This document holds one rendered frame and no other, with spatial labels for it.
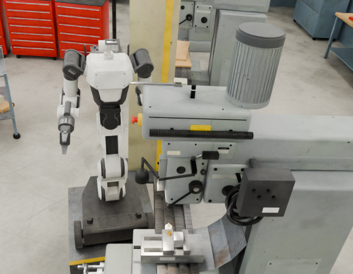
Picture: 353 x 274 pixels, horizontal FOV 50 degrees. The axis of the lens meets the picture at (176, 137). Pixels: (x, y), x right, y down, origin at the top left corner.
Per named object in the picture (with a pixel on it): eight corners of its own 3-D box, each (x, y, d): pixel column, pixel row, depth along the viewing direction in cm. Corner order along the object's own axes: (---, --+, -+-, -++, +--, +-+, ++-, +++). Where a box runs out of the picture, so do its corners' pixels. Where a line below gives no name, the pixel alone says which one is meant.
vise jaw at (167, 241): (162, 255, 205) (162, 250, 203) (161, 234, 218) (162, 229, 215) (173, 255, 206) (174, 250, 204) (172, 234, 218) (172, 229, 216)
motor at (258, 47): (229, 109, 162) (242, 36, 144) (221, 87, 179) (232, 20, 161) (274, 110, 164) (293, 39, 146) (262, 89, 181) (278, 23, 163)
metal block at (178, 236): (173, 247, 209) (174, 240, 206) (172, 238, 214) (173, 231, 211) (182, 247, 210) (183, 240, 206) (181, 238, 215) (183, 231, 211)
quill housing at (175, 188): (165, 206, 192) (169, 156, 174) (163, 179, 209) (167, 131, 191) (202, 206, 194) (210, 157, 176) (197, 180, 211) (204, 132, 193)
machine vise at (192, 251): (140, 263, 208) (141, 250, 202) (140, 242, 220) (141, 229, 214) (203, 263, 212) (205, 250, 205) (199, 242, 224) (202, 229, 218)
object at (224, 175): (203, 205, 191) (210, 165, 176) (197, 174, 211) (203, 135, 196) (240, 205, 192) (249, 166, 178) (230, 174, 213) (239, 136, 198)
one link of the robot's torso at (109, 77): (81, 89, 256) (78, 39, 236) (131, 88, 264) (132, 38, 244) (83, 112, 233) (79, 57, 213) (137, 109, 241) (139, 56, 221)
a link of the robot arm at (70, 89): (61, 95, 250) (60, 69, 233) (81, 97, 253) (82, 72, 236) (59, 108, 243) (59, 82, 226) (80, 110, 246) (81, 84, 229)
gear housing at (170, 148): (162, 159, 172) (163, 141, 166) (160, 129, 192) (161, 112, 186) (234, 160, 175) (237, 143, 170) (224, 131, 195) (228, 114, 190)
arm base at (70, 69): (61, 60, 233) (66, 46, 225) (82, 66, 238) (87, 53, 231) (59, 76, 224) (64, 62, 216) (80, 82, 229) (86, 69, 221)
